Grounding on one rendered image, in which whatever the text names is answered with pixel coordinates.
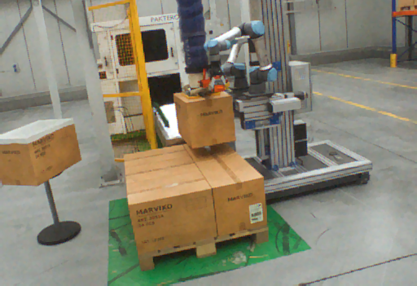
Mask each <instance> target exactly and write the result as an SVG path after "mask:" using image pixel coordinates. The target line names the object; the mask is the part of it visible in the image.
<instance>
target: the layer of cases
mask: <svg viewBox="0 0 417 286"><path fill-rule="evenodd" d="M124 164H125V182H126V191H127V200H128V206H129V213H130V217H131V221H132V225H133V229H134V239H135V244H136V247H137V251H138V254H141V253H149V252H152V251H155V250H161V249H166V248H169V247H176V246H179V245H182V244H187V243H193V242H196V241H200V240H207V239H211V238H214V237H217V236H220V235H229V234H231V233H235V232H238V231H243V230H249V229H253V228H255V227H261V226H264V225H267V216H266V193H265V184H264V178H263V177H262V175H261V174H259V173H258V172H257V170H256V169H254V168H253V167H252V166H251V165H250V164H249V163H248V162H247V161H246V160H244V159H243V157H241V156H240V155H238V153H237V152H236V151H235V150H233V149H232V148H231V147H230V146H229V145H228V144H227V143H221V144H213V145H209V146H205V147H198V148H194V149H191V147H190V145H189V144H183V145H182V144H179V145H176V146H172V147H164V148H161V149H152V150H148V151H145V152H138V153H133V154H125V155H124Z"/></svg>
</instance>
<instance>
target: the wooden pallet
mask: <svg viewBox="0 0 417 286"><path fill-rule="evenodd" d="M249 234H250V235H251V237H252V238H253V239H254V241H256V243H257V244H260V243H263V242H266V241H269V236H268V224H267V225H264V226H261V227H255V228H253V229H249V230H243V231H238V232H235V233H231V234H229V235H220V236H217V237H214V238H211V239H207V240H200V241H196V242H193V243H187V244H182V245H179V246H176V247H169V248H166V249H161V250H155V251H152V252H149V253H141V254H138V260H139V263H140V267H141V271H146V270H150V269H152V268H155V265H154V261H153V257H155V256H159V255H162V254H168V253H173V252H177V251H182V250H185V249H191V248H194V250H195V254H196V256H197V258H201V257H206V256H209V255H215V254H216V249H215V243H217V242H220V241H223V240H228V239H234V238H238V237H240V236H244V235H249Z"/></svg>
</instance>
